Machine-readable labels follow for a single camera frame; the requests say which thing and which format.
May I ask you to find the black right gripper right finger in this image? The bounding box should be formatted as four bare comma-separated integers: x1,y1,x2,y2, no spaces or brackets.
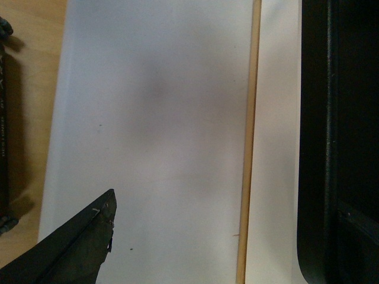
338,201,378,283

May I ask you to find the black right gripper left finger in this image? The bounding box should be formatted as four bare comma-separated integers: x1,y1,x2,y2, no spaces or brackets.
1,189,117,283

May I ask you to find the white drawer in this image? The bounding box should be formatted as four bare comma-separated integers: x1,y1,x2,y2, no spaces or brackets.
39,1,252,283
245,1,304,283

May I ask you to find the black drawer handle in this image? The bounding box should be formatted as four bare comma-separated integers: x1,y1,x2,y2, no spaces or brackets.
297,1,378,283

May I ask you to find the wooden two-drawer cabinet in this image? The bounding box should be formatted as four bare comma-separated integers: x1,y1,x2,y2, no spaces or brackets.
235,0,262,283

